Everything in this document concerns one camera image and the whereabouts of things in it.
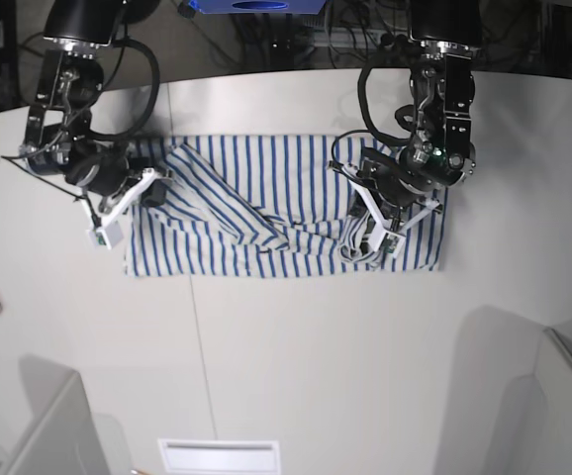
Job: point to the blue white striped T-shirt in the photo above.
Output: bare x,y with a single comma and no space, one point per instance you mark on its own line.
266,207

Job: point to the white table slot plate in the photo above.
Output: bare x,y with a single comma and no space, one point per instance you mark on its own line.
220,457

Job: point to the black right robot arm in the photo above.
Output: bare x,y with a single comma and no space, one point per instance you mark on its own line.
59,139

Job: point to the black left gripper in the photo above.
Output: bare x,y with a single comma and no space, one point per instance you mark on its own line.
394,183

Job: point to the grey right bin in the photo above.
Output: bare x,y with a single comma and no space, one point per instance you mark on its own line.
543,439

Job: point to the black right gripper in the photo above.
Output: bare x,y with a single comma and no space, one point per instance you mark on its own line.
104,170

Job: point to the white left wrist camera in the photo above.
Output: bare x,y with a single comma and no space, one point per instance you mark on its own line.
382,214

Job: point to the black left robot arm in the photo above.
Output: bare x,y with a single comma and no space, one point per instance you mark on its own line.
439,47

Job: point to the blue box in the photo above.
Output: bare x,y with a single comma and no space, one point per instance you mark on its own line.
258,6

